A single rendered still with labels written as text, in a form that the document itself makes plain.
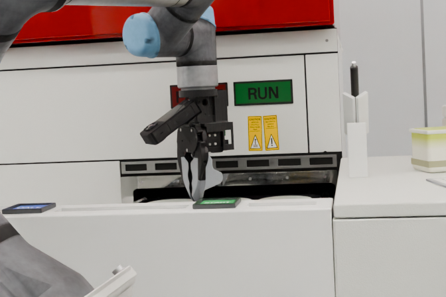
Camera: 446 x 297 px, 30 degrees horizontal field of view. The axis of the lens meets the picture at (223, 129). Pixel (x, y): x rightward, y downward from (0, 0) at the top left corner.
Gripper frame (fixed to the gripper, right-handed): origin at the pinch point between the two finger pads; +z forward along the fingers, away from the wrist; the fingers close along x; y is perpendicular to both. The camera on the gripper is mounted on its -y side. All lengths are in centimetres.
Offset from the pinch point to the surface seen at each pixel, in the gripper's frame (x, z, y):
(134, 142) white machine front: 21.5, -9.9, -1.0
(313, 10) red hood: -7.1, -34.0, 24.3
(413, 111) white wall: 90, -8, 146
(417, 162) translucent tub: -36.0, -6.6, 21.2
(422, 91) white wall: 88, -15, 149
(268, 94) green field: 2.8, -18.3, 19.9
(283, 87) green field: 0.9, -19.6, 22.1
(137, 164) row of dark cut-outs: 21.5, -5.2, -0.7
